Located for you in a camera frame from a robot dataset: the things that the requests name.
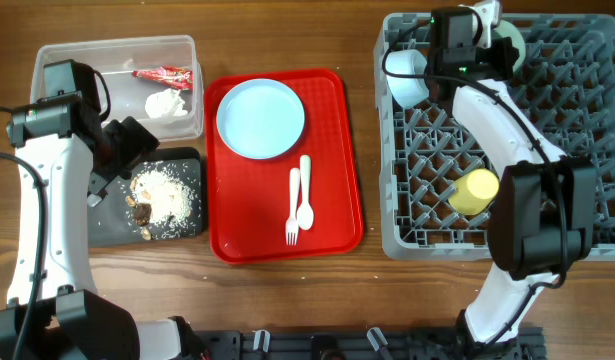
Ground green bowl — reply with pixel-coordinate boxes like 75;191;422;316
492;20;526;73

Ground white napkin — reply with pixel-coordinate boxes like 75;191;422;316
144;88;188;118

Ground rice and food scraps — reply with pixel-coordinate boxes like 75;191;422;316
125;169;201;241

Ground red snack wrapper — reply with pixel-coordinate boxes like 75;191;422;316
132;66;193;91

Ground light blue bowl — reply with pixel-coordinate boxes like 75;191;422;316
385;49;429;109

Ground yellow cup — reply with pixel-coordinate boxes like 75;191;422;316
448;169;499;215

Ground light blue plate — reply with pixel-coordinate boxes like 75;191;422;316
216;78;306;160

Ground white plastic fork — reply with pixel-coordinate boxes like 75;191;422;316
285;168;300;246

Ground white plastic spoon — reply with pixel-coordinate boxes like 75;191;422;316
297;155;315;230

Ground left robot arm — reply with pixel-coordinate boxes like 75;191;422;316
0;60;203;359

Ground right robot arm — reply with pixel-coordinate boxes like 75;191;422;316
425;1;596;352

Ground black waste tray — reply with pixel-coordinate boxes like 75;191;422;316
87;147;204;247

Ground grey dishwasher rack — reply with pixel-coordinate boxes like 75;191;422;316
374;14;615;261

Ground clear plastic bin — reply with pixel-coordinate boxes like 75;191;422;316
29;35;204;142

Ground red serving tray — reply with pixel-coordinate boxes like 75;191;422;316
204;69;364;264

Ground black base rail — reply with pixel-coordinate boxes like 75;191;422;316
186;327;546;360

